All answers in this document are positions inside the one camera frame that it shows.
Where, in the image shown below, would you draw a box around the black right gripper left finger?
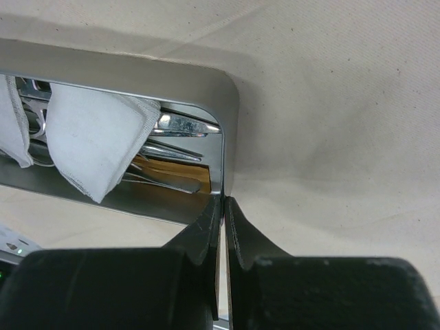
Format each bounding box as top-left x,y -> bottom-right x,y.
1,197 -> 222,329

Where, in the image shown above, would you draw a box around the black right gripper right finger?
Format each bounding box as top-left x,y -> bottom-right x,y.
224,197 -> 439,329

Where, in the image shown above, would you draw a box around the metal instrument tray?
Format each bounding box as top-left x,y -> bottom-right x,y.
1,38 -> 239,225

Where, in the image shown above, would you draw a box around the beige cloth drape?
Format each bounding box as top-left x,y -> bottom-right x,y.
0,0 -> 440,259

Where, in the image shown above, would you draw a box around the white gauze pad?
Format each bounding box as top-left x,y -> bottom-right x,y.
45,83 -> 161,203
1,74 -> 34,168

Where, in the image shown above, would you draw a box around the steel tweezers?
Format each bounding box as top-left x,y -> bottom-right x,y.
122,170 -> 202,194

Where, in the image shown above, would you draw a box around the brown indicator tape strip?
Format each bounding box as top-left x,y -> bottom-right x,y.
133,155 -> 211,194

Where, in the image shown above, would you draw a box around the steel forceps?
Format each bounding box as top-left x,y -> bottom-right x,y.
139,142 -> 203,162

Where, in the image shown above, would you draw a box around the steel hemostat clamp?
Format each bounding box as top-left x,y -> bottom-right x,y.
151,113 -> 221,138

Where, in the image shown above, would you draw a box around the steel scissors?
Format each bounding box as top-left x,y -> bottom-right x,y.
16,77 -> 52,139

